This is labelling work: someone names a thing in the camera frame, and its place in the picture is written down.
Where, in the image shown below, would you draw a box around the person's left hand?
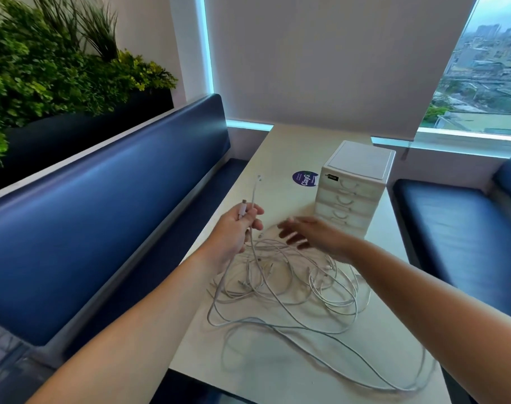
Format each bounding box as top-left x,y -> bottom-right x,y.
200,203 -> 265,274

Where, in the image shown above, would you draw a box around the person's right hand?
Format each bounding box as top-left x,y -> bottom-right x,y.
277,216 -> 359,265

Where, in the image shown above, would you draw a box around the tangle of white cables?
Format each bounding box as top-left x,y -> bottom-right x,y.
213,237 -> 372,318

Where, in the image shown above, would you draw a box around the white mini drawer cabinet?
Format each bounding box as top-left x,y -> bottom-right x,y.
314,140 -> 397,240

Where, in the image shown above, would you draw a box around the person's right forearm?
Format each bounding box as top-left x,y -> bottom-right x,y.
343,239 -> 511,404

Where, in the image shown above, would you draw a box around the person's left forearm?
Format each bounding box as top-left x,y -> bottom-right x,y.
28,247 -> 222,404

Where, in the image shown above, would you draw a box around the black planter box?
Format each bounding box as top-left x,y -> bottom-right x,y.
0,88 -> 175,196

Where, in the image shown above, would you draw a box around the round purple sticker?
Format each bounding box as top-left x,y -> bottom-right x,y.
292,170 -> 319,188

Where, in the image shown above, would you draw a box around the white table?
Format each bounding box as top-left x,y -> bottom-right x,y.
169,123 -> 452,404

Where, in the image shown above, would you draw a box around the blue padded bench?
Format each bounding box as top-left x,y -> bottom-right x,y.
393,145 -> 511,324
0,93 -> 248,404

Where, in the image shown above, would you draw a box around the white roller blind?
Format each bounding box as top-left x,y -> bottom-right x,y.
204,0 -> 479,141

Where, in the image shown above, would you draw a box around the glass window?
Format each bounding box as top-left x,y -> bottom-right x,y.
419,0 -> 511,137

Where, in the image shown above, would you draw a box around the green leafy plants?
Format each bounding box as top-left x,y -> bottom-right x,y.
0,0 -> 178,167

